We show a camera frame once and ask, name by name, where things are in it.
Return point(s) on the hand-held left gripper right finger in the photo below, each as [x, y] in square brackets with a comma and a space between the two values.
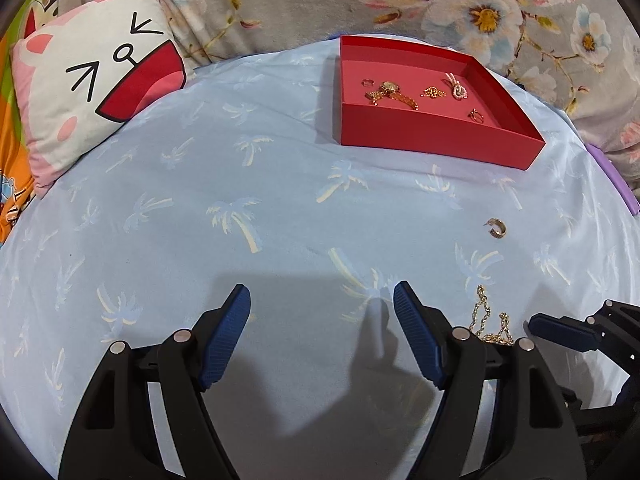
[417, 335]

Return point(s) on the white cat face pillow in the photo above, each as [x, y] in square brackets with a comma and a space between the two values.
[100, 110]

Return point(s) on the pearl brooch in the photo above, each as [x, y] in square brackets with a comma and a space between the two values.
[457, 91]

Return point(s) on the grey floral blanket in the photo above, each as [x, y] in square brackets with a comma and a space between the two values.
[300, 0]

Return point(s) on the colourful cartoon sheet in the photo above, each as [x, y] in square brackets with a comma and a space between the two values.
[10, 160]

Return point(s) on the small hoop earring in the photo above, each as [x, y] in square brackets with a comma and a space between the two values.
[501, 230]

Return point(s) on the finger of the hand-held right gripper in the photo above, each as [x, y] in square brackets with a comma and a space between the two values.
[565, 332]

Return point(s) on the light blue palm print sheet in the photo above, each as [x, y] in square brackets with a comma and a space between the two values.
[200, 260]

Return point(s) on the gold wristwatch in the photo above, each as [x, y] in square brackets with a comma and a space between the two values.
[389, 87]

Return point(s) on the red cardboard box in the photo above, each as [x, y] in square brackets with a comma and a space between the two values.
[425, 135]

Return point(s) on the purple cloth edge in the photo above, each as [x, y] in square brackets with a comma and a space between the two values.
[620, 180]

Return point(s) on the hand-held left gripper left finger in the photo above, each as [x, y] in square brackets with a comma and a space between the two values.
[222, 340]

